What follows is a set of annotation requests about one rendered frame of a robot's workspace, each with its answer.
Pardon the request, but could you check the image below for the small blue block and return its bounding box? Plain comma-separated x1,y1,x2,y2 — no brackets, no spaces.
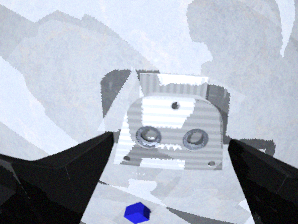
124,202,150,224

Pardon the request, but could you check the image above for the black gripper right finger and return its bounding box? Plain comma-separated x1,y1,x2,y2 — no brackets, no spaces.
227,139,298,224

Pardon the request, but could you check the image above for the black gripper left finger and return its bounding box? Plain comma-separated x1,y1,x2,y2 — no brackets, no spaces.
0,131,113,224

